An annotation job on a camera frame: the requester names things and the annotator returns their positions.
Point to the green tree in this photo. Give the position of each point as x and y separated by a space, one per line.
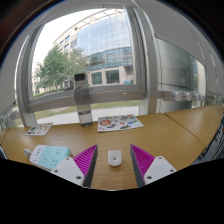
58 70

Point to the small colourful sticker sheet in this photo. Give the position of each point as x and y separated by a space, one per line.
39 129

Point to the dark chair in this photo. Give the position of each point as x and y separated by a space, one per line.
215 140
2 152

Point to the white and mint power strip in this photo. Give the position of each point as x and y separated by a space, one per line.
50 156

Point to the large colourful sticker sheet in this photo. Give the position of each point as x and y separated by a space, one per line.
119 123

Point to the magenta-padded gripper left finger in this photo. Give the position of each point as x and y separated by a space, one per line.
83 161

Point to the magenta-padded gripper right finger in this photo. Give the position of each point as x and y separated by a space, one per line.
144 161

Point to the grey window frame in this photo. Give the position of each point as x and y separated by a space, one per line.
113 95

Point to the glass-fronted building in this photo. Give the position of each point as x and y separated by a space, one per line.
103 43

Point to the grey rail with white knobs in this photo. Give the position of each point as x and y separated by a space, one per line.
182 96
8 116

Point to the person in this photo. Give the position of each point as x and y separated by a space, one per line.
131 80

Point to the clear bottle with black cap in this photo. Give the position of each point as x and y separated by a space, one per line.
83 106

